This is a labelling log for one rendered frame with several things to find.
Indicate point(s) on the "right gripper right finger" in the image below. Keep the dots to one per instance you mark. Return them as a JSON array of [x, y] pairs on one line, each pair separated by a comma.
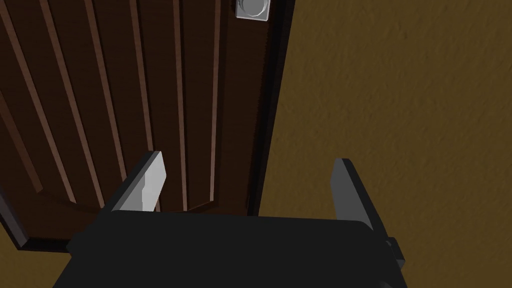
[[352, 196]]

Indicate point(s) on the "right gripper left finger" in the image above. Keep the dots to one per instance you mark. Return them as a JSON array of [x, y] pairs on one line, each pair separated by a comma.
[[147, 186]]

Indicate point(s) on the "dark brown panelled door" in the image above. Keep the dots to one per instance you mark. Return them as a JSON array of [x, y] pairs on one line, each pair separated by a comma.
[[120, 100]]

